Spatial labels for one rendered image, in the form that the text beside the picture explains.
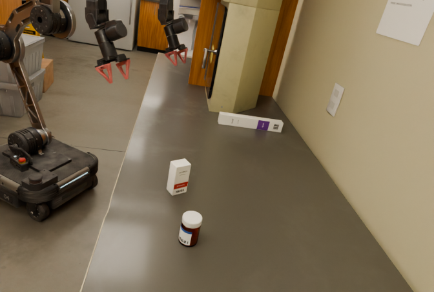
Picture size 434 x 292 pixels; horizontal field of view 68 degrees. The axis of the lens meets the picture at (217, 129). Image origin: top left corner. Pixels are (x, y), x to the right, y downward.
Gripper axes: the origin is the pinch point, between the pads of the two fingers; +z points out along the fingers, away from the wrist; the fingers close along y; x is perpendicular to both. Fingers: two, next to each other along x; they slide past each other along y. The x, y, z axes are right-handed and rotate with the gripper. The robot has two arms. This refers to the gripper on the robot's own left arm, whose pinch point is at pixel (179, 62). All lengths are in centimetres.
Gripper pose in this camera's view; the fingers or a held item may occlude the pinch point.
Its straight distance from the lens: 179.2
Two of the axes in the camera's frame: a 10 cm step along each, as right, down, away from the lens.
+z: 2.8, 9.4, 2.1
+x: -8.7, 1.6, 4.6
